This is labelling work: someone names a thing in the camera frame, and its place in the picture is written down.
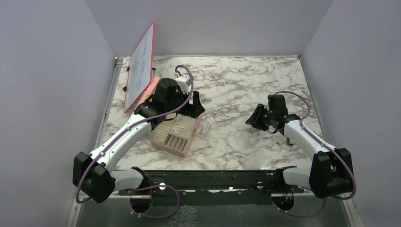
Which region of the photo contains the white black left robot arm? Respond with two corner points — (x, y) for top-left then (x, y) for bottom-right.
(72, 76), (205, 203)

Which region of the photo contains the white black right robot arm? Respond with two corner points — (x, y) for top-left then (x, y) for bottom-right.
(245, 91), (357, 200)

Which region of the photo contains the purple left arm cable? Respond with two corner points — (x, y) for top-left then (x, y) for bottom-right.
(75, 65), (194, 219)

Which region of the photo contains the crystal drop earring upper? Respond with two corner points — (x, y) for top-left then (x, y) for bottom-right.
(174, 124), (185, 134)

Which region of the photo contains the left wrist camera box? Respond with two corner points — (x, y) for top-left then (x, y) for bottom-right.
(175, 74), (192, 94)

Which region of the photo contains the pink jewelry box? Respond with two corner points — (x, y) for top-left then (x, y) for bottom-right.
(134, 77), (202, 157)

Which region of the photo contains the pink framed whiteboard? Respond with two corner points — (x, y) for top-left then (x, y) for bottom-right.
(123, 23), (155, 113)

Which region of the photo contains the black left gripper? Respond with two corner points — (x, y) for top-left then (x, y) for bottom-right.
(165, 86), (205, 118)

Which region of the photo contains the black wire whiteboard stand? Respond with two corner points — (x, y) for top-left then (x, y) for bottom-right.
(122, 66), (156, 92)

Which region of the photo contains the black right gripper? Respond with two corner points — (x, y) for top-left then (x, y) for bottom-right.
(245, 104), (275, 131)

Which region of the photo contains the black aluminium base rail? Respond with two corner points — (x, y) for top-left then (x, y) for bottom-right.
(119, 169), (352, 208)

